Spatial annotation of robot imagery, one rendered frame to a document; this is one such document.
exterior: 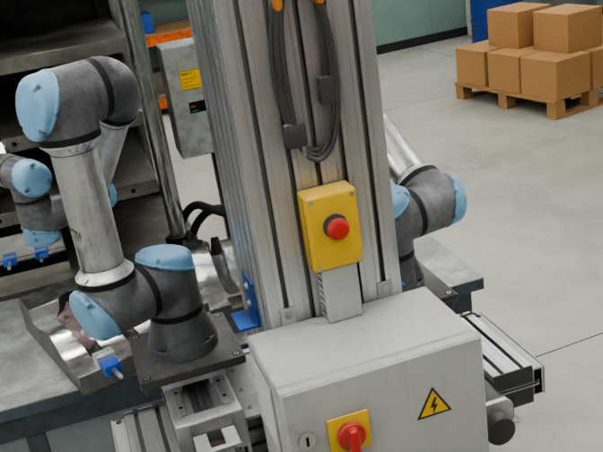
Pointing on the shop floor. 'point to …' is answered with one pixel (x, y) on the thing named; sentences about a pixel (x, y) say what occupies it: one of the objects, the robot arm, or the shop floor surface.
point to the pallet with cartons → (537, 57)
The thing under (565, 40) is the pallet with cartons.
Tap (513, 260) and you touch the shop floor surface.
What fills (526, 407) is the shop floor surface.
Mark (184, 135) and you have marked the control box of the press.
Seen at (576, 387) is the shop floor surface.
